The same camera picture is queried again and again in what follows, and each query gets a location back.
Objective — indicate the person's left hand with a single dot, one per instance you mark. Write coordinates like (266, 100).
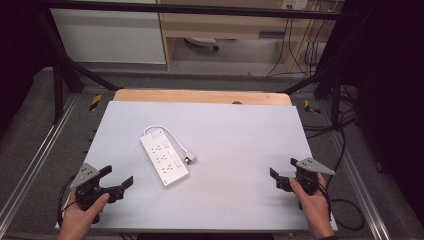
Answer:
(75, 223)

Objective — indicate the wooden desk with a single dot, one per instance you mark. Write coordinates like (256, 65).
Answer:
(216, 28)

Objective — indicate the yellow black tape strip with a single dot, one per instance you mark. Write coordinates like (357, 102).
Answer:
(95, 101)
(308, 106)

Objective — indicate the person's right hand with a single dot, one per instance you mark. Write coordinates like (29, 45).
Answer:
(316, 213)

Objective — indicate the white cabinet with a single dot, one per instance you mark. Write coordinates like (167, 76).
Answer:
(106, 36)

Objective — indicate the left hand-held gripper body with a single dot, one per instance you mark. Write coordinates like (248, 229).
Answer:
(85, 176)

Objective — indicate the aluminium rail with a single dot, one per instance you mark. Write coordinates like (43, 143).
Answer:
(361, 193)
(38, 156)

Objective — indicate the white wall socket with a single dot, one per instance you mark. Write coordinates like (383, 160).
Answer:
(300, 4)

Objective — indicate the black metal frame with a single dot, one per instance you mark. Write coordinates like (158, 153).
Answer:
(166, 7)

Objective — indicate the black curtain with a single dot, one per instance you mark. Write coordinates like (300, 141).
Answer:
(16, 50)
(393, 83)

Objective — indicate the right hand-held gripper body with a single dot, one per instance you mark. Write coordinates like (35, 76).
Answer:
(311, 166)

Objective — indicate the light wooden table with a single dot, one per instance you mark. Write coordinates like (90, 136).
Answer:
(200, 96)

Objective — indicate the white table board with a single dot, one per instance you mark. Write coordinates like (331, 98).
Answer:
(233, 140)

